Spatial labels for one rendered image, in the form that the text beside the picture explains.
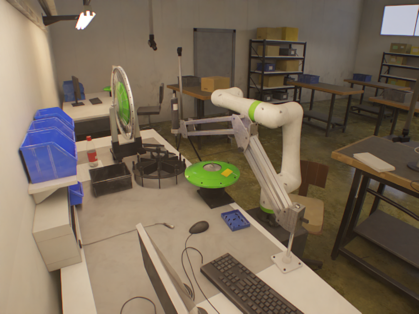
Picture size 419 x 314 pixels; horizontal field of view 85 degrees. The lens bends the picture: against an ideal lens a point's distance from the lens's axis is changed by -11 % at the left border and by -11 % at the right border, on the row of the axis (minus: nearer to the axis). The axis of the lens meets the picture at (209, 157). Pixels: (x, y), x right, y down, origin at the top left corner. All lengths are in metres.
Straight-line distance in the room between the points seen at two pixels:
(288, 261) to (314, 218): 0.86
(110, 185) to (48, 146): 0.56
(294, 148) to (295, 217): 0.60
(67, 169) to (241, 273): 0.84
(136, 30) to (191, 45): 1.30
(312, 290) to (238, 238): 0.39
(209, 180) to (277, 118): 0.47
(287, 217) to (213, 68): 5.85
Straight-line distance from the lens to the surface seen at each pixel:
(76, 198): 1.51
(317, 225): 1.89
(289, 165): 1.51
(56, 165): 1.20
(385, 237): 2.60
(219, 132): 1.09
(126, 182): 1.62
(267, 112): 1.30
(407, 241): 2.67
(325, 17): 9.35
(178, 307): 0.59
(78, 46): 5.74
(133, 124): 1.69
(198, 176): 1.37
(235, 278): 1.03
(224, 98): 1.54
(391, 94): 5.14
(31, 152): 1.18
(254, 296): 1.00
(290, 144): 1.47
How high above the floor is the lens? 1.74
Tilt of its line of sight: 24 degrees down
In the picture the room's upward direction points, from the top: straight up
